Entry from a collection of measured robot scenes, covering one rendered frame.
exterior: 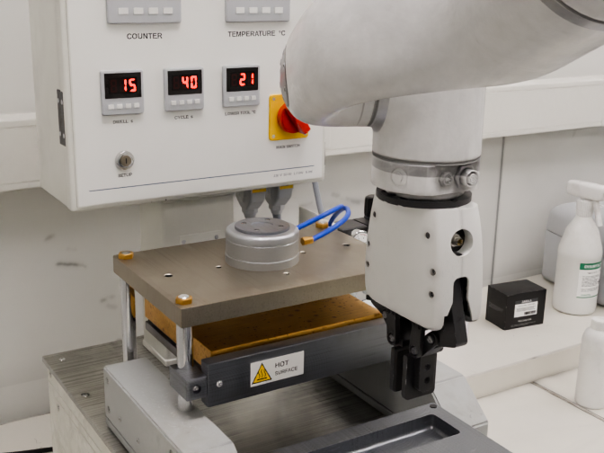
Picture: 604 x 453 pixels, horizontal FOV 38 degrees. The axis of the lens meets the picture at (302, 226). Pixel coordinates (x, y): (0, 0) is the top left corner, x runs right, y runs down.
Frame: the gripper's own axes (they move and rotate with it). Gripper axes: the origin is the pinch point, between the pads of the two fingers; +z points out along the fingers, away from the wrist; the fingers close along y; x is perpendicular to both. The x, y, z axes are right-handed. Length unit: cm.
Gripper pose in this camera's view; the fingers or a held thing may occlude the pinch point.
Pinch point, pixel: (413, 369)
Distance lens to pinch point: 74.5
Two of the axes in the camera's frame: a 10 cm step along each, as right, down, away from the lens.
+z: -0.2, 9.6, 2.8
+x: -8.5, 1.3, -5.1
